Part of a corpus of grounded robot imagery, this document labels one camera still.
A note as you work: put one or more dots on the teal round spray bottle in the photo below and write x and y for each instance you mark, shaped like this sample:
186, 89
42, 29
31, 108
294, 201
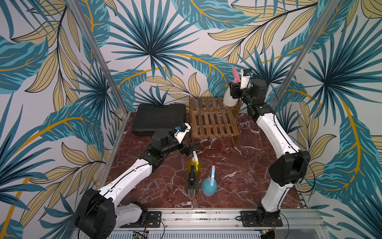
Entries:
209, 185

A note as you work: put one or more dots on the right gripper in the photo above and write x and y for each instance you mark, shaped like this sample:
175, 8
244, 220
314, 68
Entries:
236, 90

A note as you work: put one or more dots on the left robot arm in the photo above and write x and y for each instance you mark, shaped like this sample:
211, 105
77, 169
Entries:
98, 212

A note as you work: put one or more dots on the wooden two-tier shelf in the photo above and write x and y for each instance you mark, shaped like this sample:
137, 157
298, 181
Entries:
211, 118

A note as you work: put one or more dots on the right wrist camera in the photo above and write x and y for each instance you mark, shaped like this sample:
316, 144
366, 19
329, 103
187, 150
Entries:
245, 78

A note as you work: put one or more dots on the corner aluminium post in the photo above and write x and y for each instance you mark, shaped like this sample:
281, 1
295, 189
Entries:
89, 36
326, 18

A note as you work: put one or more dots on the left corner aluminium post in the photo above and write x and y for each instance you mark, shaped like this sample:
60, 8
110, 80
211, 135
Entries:
89, 36

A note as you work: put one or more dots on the black clear spray bottle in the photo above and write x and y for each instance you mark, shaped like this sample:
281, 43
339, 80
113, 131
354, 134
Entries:
192, 183

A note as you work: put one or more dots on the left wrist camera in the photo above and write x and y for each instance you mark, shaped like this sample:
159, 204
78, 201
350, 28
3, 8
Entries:
181, 131

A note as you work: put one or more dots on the right corner aluminium post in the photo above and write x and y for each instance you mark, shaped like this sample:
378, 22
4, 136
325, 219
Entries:
326, 18

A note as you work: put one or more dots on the white pink spray bottle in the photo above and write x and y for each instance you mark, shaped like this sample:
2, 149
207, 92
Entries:
228, 100

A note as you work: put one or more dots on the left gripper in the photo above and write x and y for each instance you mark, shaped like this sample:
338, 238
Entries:
188, 150

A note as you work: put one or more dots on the black plastic tool case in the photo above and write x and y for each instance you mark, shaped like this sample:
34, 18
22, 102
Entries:
150, 117

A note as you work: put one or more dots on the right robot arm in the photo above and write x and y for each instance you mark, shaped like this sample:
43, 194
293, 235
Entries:
291, 164

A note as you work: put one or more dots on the aluminium front rail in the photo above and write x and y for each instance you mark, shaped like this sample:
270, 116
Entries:
224, 224

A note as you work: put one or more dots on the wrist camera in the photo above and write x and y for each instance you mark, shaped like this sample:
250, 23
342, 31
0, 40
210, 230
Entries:
245, 78
181, 131

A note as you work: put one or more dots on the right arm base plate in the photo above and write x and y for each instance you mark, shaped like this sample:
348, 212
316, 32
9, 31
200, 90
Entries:
260, 219

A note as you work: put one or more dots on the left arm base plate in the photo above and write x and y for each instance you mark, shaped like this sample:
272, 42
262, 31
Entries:
151, 219

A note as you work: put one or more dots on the yellow spray bottle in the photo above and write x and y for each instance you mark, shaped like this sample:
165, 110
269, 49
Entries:
194, 161

